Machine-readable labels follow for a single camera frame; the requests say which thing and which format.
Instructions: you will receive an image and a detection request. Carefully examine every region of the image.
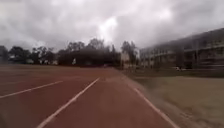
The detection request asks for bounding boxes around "red running track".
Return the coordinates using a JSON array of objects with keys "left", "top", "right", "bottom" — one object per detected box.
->
[{"left": 0, "top": 66, "right": 201, "bottom": 128}]

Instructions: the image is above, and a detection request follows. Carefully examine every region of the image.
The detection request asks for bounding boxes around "row of trees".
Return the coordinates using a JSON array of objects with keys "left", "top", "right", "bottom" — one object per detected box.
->
[{"left": 0, "top": 37, "right": 140, "bottom": 68}]

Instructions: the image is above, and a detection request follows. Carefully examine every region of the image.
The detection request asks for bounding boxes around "dry grass field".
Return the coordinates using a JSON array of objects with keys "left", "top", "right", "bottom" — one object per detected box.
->
[{"left": 131, "top": 75, "right": 224, "bottom": 128}]

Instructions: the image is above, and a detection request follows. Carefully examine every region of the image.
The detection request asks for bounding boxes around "small white building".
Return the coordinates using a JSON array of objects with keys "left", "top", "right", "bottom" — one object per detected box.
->
[{"left": 120, "top": 50, "right": 132, "bottom": 70}]

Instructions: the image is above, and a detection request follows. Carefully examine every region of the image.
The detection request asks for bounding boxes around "long multi-storey building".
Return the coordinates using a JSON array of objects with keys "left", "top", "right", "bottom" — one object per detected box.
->
[{"left": 138, "top": 27, "right": 224, "bottom": 71}]

